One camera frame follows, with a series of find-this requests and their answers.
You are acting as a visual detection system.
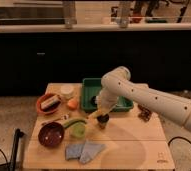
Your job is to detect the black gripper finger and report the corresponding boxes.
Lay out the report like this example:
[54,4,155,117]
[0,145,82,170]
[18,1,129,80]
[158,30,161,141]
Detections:
[97,114,109,129]

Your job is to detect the dark red colander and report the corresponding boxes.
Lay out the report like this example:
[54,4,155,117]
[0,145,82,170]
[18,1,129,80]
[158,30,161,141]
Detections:
[38,122,65,148]

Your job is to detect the green plastic cup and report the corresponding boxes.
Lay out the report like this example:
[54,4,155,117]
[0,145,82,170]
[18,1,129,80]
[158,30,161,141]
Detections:
[63,119,87,138]

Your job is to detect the black stand left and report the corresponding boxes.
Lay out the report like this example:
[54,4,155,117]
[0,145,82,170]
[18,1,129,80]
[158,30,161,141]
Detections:
[9,129,25,171]

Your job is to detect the black cable right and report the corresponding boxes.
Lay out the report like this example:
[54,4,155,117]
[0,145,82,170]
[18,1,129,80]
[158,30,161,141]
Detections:
[167,135,191,157]

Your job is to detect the white round container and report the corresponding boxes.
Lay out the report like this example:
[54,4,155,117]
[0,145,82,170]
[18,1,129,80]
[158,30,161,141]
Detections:
[60,84,74,100]

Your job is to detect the orange fruit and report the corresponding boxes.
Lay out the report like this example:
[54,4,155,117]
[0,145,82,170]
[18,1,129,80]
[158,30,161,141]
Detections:
[67,98,79,110]

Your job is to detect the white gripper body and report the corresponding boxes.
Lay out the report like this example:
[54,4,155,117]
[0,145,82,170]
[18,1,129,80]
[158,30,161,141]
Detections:
[96,88,119,116]

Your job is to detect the wooden table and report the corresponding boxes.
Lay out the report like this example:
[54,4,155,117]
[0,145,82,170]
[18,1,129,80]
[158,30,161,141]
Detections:
[22,82,177,171]

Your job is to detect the small metal spoon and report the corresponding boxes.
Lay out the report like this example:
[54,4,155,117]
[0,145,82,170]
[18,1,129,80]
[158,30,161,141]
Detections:
[41,113,71,126]

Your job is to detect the blue grey cloth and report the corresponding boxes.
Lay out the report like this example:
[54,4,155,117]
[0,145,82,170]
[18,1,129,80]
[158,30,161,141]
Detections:
[65,141,106,164]

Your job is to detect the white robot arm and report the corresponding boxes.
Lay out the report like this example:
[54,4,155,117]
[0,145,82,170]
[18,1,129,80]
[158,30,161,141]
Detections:
[97,66,191,132]

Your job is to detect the orange bowl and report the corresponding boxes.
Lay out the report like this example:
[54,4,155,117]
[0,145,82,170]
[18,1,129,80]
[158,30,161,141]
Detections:
[36,93,61,115]

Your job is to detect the brown object at table edge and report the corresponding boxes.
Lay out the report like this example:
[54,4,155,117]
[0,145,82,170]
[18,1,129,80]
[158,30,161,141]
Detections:
[138,105,152,122]

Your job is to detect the green plastic bin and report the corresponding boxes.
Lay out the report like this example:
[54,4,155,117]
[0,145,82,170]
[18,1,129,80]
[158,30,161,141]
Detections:
[81,78,134,113]

